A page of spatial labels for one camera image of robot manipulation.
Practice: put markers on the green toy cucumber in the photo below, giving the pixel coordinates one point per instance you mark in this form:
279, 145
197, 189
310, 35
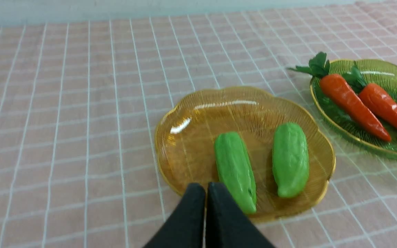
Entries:
235, 170
290, 160

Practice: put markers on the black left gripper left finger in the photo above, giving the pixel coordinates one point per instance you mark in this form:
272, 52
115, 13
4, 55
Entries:
184, 227

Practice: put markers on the orange toy carrot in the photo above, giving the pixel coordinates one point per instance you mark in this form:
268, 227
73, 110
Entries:
339, 92
373, 96

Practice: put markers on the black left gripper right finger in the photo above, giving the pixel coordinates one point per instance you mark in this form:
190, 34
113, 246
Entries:
226, 226

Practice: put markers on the green glass plate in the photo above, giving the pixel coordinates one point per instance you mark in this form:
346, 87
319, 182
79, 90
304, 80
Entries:
375, 82

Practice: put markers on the amber glass plate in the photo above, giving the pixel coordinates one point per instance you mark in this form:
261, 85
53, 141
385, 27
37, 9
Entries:
184, 144

